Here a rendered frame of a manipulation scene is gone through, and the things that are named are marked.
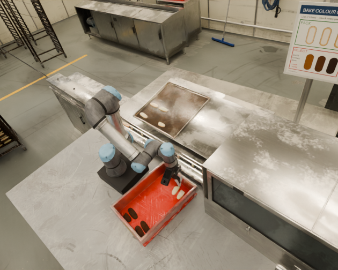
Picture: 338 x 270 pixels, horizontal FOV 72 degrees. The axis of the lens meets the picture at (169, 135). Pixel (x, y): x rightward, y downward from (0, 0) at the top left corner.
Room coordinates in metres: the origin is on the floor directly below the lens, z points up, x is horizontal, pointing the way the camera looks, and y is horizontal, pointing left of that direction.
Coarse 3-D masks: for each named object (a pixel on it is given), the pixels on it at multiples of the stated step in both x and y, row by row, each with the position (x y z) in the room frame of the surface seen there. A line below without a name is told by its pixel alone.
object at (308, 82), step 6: (330, 0) 1.22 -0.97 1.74; (336, 0) 1.20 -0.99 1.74; (306, 78) 1.22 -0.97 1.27; (306, 84) 1.22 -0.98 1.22; (306, 90) 1.21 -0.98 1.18; (300, 96) 1.23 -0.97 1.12; (306, 96) 1.20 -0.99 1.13; (300, 102) 1.22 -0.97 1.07; (300, 108) 1.21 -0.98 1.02; (300, 114) 1.20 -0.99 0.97; (294, 120) 1.22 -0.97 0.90
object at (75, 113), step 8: (72, 80) 2.75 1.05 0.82; (80, 80) 2.71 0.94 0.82; (88, 80) 2.67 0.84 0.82; (88, 88) 2.47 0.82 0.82; (96, 88) 2.44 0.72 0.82; (56, 96) 2.68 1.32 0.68; (64, 96) 2.41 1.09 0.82; (64, 104) 2.57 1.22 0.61; (72, 104) 2.31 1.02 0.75; (120, 104) 2.02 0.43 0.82; (72, 112) 2.45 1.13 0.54; (80, 112) 2.20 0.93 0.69; (72, 120) 2.61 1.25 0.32; (80, 120) 2.33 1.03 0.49; (80, 128) 2.48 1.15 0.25; (88, 128) 2.24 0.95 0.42
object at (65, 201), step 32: (64, 160) 1.38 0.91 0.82; (96, 160) 1.31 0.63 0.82; (160, 160) 1.16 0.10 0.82; (32, 192) 1.11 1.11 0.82; (64, 192) 1.05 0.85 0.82; (96, 192) 0.99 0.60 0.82; (32, 224) 0.84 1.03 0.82; (64, 224) 0.79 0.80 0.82; (96, 224) 0.75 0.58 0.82; (192, 224) 0.62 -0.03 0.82; (64, 256) 0.59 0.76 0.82; (96, 256) 0.55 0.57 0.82; (128, 256) 0.51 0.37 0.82; (160, 256) 0.47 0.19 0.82; (192, 256) 0.44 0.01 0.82; (224, 256) 0.41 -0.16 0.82; (256, 256) 0.38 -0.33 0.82
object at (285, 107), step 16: (160, 80) 2.31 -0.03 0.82; (192, 80) 2.18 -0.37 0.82; (208, 80) 2.11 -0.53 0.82; (144, 96) 2.06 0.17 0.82; (240, 96) 1.73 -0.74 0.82; (256, 96) 1.68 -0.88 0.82; (272, 96) 1.64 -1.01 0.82; (128, 112) 1.85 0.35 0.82; (288, 112) 1.39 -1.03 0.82; (304, 112) 1.35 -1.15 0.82; (320, 112) 1.31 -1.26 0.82; (336, 112) 1.28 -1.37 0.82; (144, 128) 1.57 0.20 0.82; (320, 128) 1.15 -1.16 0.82; (336, 128) 1.12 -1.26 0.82; (176, 144) 1.30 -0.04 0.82
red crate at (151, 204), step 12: (156, 180) 0.99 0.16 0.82; (144, 192) 0.91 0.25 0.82; (156, 192) 0.89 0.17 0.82; (168, 192) 0.87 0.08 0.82; (132, 204) 0.84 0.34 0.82; (144, 204) 0.82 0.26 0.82; (156, 204) 0.80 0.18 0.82; (168, 204) 0.78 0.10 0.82; (144, 216) 0.73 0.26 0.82; (156, 216) 0.71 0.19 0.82
